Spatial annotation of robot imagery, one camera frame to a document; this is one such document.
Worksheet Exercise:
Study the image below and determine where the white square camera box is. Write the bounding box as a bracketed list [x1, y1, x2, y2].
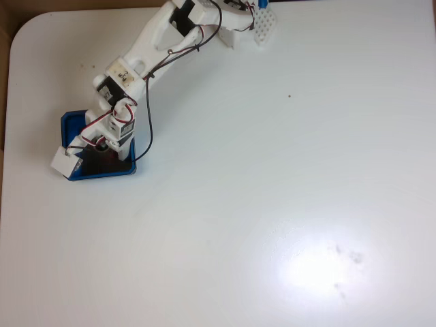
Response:
[50, 134, 93, 178]

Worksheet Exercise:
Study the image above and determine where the white perforated plate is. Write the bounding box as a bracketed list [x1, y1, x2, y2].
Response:
[252, 6, 279, 52]

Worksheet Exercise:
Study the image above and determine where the red servo wire bundle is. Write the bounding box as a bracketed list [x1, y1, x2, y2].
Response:
[80, 100, 139, 137]

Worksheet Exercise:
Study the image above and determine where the blue square box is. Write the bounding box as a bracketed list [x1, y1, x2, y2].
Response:
[60, 110, 138, 182]

